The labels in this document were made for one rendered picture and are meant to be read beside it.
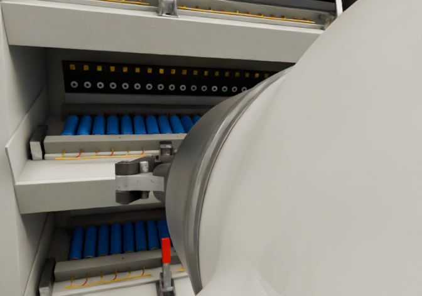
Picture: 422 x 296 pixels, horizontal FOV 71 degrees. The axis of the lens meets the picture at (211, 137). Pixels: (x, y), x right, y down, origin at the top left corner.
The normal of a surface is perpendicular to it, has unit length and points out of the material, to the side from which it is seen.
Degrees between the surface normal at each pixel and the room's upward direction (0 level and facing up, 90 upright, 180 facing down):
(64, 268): 20
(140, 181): 82
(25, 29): 111
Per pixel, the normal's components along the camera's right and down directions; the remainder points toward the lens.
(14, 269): 0.29, 0.14
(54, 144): 0.26, 0.48
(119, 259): 0.12, -0.88
